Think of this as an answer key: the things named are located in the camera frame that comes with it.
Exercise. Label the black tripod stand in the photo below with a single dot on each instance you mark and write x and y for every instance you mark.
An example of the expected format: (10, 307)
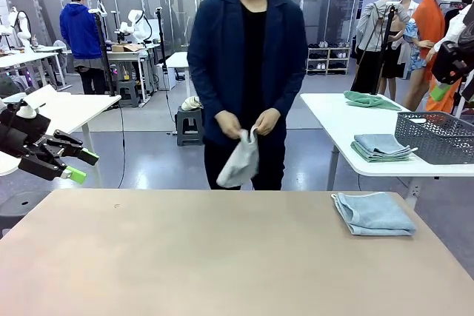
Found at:
(161, 42)
(385, 35)
(104, 57)

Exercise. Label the folded grey-blue towel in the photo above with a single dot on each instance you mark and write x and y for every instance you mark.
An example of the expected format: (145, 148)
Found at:
(377, 142)

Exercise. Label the mannequin in orange clothes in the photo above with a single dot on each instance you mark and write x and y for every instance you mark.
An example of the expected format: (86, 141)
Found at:
(431, 27)

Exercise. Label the person in navy jacket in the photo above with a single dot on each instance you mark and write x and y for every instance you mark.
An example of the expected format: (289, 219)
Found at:
(252, 53)

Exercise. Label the person's left hand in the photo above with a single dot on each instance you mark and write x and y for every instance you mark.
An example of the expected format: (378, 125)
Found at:
(267, 121)

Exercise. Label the white towel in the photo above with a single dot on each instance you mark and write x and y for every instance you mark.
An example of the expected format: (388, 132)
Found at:
(238, 164)

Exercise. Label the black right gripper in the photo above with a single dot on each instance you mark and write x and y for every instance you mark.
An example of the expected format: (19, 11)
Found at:
(450, 62)

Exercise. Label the white side table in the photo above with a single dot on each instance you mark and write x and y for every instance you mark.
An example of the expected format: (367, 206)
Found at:
(85, 105)
(333, 116)

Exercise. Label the beige cloth bundle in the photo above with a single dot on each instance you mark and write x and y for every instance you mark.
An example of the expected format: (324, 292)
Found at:
(192, 103)

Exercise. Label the person's right forearm navy sleeve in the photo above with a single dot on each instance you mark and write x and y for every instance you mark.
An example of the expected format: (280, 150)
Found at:
(201, 97)

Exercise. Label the light blue towel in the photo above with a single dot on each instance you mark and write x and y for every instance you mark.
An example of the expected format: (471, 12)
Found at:
(377, 214)

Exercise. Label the grey workbench desk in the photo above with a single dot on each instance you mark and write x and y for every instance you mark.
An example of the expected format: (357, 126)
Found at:
(126, 57)

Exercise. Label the crumpled green towel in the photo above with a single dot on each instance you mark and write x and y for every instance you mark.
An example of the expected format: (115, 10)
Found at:
(368, 100)

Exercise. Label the white background desk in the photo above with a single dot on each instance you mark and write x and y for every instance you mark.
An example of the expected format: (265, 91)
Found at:
(177, 58)
(22, 57)

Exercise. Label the white shoe rack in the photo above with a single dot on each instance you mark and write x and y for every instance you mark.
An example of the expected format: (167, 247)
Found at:
(327, 61)

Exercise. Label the grey plastic step stool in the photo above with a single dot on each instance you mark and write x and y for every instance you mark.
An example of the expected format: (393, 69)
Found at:
(189, 127)
(127, 92)

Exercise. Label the open cardboard box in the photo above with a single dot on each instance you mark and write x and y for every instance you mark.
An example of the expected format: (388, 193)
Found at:
(126, 48)

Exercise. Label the mannequin in white shirt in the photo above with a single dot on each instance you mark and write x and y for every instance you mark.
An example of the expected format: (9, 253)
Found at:
(453, 27)

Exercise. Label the folded green towel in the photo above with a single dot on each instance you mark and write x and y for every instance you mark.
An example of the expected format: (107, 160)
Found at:
(385, 158)

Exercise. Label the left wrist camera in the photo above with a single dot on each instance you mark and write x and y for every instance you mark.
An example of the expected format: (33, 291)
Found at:
(31, 123)

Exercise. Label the person in blue hoodie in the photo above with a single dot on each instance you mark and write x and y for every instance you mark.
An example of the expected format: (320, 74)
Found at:
(81, 31)

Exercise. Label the person's left forearm navy sleeve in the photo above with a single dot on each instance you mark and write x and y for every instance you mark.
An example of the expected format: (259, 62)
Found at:
(292, 90)

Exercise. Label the mannequin in grey shirt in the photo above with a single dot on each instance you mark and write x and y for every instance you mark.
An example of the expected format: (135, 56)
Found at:
(374, 23)

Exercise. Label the grey perforated plastic basket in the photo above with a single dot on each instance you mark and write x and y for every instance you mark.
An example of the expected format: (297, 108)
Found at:
(437, 138)

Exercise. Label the person's right hand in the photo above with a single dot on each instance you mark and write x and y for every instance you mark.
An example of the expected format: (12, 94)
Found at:
(229, 123)

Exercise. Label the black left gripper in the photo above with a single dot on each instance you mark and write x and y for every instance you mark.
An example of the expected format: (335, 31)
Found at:
(29, 144)

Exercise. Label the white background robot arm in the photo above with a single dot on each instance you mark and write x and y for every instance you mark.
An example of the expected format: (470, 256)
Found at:
(24, 33)
(135, 27)

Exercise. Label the grey round stool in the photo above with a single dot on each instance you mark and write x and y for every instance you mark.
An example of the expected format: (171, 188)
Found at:
(11, 208)

